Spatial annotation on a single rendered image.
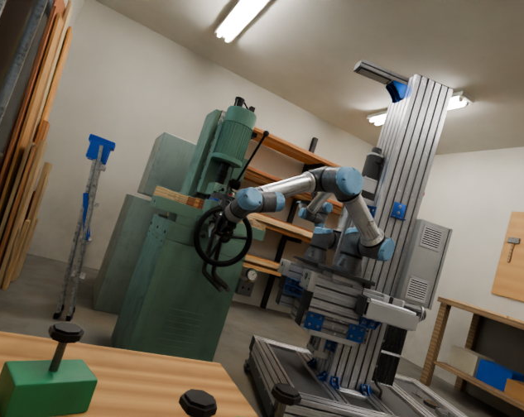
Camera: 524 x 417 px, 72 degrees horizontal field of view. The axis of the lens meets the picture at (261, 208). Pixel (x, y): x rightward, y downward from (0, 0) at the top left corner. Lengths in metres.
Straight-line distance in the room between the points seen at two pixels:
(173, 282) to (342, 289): 0.83
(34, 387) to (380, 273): 1.82
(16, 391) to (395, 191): 1.93
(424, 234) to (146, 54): 3.51
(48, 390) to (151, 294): 1.29
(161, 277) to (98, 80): 2.96
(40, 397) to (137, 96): 3.98
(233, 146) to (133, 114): 2.51
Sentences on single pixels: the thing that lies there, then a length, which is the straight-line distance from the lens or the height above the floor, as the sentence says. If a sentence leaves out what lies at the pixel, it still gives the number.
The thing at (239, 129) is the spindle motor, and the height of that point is 1.38.
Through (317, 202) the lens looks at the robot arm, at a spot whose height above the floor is 1.21.
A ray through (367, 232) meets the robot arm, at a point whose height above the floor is 1.02.
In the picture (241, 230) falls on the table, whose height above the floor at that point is 0.86.
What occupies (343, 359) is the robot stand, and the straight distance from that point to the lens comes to 2.16.
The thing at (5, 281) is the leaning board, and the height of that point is 0.06.
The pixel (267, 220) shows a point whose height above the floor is 1.08.
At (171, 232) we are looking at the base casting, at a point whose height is 0.75.
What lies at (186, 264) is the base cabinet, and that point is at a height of 0.62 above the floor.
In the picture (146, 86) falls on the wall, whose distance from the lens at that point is 4.46.
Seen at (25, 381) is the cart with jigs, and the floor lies 0.58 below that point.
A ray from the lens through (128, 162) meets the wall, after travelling 4.30.
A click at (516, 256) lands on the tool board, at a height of 1.47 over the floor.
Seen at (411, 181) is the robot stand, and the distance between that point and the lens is 2.23.
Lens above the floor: 0.85
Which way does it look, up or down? 5 degrees up
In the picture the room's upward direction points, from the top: 18 degrees clockwise
